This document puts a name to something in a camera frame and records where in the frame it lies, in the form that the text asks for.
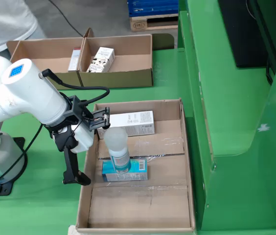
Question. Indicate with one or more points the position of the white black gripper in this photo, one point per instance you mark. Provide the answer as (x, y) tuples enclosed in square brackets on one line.
[(83, 138)]

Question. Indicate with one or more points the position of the translucent white suction cup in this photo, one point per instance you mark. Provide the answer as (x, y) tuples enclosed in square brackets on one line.
[(116, 139)]

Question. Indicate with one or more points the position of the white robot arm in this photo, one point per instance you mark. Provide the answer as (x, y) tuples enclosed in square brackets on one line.
[(30, 98)]

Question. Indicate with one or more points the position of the teal holographic product box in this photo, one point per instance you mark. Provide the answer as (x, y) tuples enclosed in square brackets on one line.
[(138, 171)]

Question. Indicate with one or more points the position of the open cardboard tray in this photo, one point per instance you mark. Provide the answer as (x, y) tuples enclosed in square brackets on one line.
[(140, 208)]

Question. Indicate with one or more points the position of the long white product box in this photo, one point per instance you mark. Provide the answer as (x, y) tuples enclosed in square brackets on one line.
[(140, 124)]

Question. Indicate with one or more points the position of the divided cardboard box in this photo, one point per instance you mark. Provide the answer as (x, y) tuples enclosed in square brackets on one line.
[(128, 76)]

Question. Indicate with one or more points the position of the red white small carton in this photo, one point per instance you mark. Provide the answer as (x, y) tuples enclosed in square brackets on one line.
[(74, 60)]

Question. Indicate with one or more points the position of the cow print white carton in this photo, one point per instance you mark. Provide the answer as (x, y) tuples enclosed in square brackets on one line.
[(101, 60)]

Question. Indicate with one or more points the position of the wooden pallet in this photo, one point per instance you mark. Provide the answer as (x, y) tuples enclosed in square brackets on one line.
[(138, 25)]

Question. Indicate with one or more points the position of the green metal cabinet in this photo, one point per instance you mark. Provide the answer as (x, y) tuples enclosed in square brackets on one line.
[(226, 122)]

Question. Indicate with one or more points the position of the person in white shirt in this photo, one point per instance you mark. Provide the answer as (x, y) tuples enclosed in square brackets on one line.
[(3, 19)]

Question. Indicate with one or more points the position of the black monitor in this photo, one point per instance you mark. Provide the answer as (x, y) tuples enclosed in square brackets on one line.
[(240, 29)]

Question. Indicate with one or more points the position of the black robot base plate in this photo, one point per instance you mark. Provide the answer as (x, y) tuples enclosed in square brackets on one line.
[(6, 189)]

